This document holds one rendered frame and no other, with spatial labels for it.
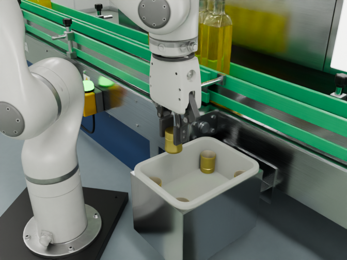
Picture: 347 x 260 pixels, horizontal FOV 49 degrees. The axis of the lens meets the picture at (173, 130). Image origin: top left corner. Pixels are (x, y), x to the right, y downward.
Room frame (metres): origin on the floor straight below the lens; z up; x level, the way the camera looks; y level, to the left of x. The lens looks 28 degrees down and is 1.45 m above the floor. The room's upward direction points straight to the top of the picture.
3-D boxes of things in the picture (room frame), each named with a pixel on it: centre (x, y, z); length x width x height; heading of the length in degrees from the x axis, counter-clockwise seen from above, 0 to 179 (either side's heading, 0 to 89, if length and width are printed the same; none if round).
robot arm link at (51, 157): (0.76, 0.27, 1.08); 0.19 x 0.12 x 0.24; 166
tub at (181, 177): (0.66, -0.05, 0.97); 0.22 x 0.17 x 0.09; 129
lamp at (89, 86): (1.11, 0.27, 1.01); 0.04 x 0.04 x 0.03
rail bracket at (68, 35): (1.25, 0.36, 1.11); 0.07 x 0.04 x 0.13; 129
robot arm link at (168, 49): (0.65, 0.00, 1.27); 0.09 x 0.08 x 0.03; 40
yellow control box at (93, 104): (1.10, 0.27, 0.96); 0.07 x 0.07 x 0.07; 39
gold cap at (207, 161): (0.75, -0.08, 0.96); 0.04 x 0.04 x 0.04
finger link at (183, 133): (0.63, -0.02, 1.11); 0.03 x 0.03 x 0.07; 40
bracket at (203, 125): (0.83, -0.07, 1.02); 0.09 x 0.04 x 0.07; 129
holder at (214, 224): (0.68, -0.07, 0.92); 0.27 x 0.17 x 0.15; 129
